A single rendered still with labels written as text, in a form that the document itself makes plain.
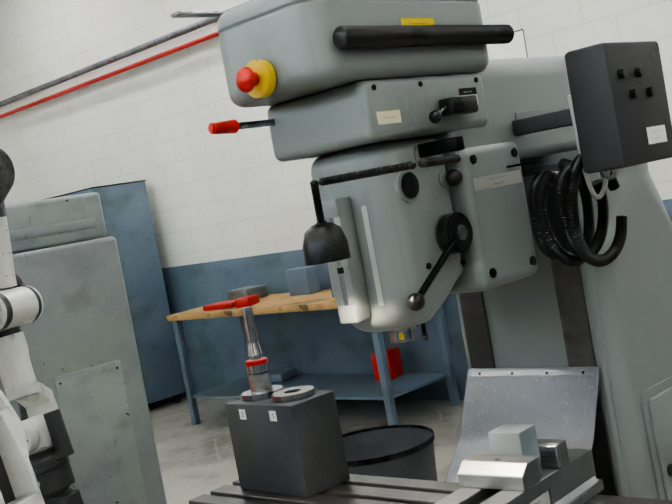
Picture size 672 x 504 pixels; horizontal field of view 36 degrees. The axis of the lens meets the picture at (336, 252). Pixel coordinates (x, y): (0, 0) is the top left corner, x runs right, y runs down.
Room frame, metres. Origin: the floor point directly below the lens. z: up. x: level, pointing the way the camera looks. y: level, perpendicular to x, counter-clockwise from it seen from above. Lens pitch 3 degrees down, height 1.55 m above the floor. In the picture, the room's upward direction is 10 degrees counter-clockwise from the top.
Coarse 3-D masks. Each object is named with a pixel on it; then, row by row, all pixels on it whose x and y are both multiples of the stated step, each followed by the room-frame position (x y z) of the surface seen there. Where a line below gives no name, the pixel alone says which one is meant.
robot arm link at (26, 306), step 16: (16, 288) 2.09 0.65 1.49; (16, 304) 2.04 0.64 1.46; (32, 304) 2.08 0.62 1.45; (16, 320) 2.04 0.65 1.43; (32, 320) 2.11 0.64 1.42; (0, 336) 2.05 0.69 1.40; (16, 336) 2.06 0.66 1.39; (0, 352) 2.05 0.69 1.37; (16, 352) 2.05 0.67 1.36; (0, 368) 2.06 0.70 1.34; (16, 368) 2.05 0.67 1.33; (32, 368) 2.08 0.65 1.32; (16, 384) 2.05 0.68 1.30
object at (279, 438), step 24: (240, 408) 2.11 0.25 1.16; (264, 408) 2.06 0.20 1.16; (288, 408) 2.00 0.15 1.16; (312, 408) 2.03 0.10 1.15; (336, 408) 2.07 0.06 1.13; (240, 432) 2.13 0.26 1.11; (264, 432) 2.07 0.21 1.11; (288, 432) 2.01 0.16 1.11; (312, 432) 2.02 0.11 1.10; (336, 432) 2.06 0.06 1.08; (240, 456) 2.14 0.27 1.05; (264, 456) 2.08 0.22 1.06; (288, 456) 2.02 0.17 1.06; (312, 456) 2.02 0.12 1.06; (336, 456) 2.06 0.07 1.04; (240, 480) 2.15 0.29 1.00; (264, 480) 2.09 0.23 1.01; (288, 480) 2.03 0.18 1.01; (312, 480) 2.01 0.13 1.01; (336, 480) 2.05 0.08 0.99
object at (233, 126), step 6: (228, 120) 1.72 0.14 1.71; (234, 120) 1.73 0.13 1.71; (258, 120) 1.77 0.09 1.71; (264, 120) 1.78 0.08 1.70; (270, 120) 1.79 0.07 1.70; (210, 126) 1.70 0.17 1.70; (216, 126) 1.70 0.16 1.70; (222, 126) 1.70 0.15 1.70; (228, 126) 1.71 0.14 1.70; (234, 126) 1.72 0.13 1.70; (240, 126) 1.74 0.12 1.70; (246, 126) 1.75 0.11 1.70; (252, 126) 1.76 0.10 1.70; (258, 126) 1.77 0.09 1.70; (264, 126) 1.78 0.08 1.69; (210, 132) 1.70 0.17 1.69; (216, 132) 1.70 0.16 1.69; (222, 132) 1.71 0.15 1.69; (228, 132) 1.72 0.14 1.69; (234, 132) 1.73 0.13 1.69
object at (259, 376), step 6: (246, 366) 2.14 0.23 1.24; (252, 366) 2.13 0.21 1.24; (258, 366) 2.13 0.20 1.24; (264, 366) 2.13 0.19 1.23; (252, 372) 2.13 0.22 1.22; (258, 372) 2.13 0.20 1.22; (264, 372) 2.13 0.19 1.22; (252, 378) 2.13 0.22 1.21; (258, 378) 2.13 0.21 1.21; (264, 378) 2.13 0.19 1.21; (270, 378) 2.15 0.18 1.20; (252, 384) 2.14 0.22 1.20; (258, 384) 2.13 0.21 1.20; (264, 384) 2.13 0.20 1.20; (270, 384) 2.14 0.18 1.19; (252, 390) 2.14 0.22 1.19; (258, 390) 2.13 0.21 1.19; (264, 390) 2.13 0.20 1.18
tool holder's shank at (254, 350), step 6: (246, 312) 2.14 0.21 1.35; (252, 312) 2.15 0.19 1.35; (246, 318) 2.14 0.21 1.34; (252, 318) 2.14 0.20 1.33; (246, 324) 2.14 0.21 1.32; (252, 324) 2.14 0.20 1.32; (246, 330) 2.14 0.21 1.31; (252, 330) 2.14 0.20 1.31; (246, 336) 2.15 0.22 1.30; (252, 336) 2.14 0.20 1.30; (252, 342) 2.14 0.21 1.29; (258, 342) 2.15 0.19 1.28; (252, 348) 2.14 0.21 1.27; (258, 348) 2.14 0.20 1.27; (252, 354) 2.14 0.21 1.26; (258, 354) 2.14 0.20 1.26
